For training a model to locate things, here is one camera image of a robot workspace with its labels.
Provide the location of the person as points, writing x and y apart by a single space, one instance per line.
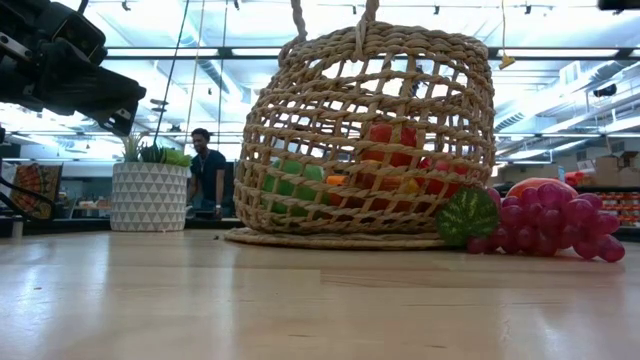
205 167

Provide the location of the purple grape bunch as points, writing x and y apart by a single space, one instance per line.
550 220

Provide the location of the red background item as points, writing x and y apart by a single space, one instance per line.
575 177

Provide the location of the small grey post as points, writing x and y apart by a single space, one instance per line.
17 229

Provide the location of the woven wicker basket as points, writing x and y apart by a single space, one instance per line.
325 240

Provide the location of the green apple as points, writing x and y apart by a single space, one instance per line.
295 187

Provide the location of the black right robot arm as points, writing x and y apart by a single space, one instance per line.
620 4

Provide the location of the cardboard boxes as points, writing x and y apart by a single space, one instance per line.
617 167

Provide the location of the black ceiling device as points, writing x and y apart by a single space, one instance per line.
605 90

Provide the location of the black overhead crossbar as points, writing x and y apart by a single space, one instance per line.
200 51

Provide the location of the succulent in white patterned pot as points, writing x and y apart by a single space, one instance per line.
148 200

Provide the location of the red-orange round fruit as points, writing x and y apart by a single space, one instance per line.
527 184

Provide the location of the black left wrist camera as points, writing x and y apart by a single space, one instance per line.
75 35

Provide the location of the red and yellow apple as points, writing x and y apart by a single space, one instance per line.
407 186

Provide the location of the colourful framed picture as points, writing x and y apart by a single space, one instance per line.
37 187

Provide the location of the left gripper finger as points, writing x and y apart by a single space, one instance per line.
120 105

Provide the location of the shelf with red boxes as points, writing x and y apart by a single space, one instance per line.
620 207

